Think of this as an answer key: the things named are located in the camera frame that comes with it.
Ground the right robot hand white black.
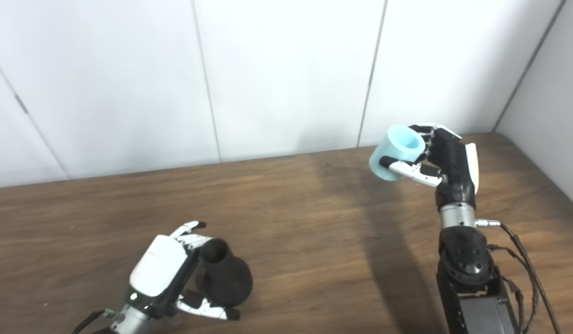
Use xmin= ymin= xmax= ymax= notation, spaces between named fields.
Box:
xmin=379 ymin=123 xmax=480 ymax=210

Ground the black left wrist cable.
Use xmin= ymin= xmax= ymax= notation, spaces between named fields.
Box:
xmin=70 ymin=308 xmax=125 ymax=334

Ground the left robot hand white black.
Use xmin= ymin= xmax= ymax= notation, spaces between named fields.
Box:
xmin=128 ymin=221 xmax=241 ymax=321

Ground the light-blue hose piece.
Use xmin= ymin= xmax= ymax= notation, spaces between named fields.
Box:
xmin=369 ymin=125 xmax=426 ymax=182

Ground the black nozzle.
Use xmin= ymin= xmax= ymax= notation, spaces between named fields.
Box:
xmin=197 ymin=238 xmax=254 ymax=308

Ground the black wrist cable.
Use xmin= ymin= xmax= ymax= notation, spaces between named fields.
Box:
xmin=70 ymin=308 xmax=125 ymax=334
xmin=474 ymin=219 xmax=562 ymax=334

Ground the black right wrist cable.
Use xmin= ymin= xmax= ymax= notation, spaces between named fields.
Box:
xmin=474 ymin=219 xmax=562 ymax=334

